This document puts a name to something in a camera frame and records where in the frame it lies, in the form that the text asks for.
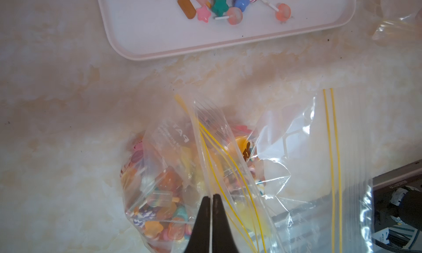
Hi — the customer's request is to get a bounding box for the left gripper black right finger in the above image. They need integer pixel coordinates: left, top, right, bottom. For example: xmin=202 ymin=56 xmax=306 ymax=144
xmin=212 ymin=194 xmax=238 ymax=253

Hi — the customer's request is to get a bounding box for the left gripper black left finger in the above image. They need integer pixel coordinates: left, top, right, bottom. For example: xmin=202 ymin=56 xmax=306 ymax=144
xmin=184 ymin=197 xmax=211 ymax=253

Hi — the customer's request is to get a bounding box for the ziploc bag of candies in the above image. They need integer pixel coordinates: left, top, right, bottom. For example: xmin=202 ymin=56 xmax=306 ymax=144
xmin=372 ymin=4 xmax=422 ymax=45

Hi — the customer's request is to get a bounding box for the poured candies pile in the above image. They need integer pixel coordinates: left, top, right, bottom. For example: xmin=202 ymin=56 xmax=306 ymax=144
xmin=177 ymin=0 xmax=291 ymax=25

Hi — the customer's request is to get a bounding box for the white plastic tray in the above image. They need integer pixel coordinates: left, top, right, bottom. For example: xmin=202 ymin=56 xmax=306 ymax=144
xmin=98 ymin=0 xmax=356 ymax=61

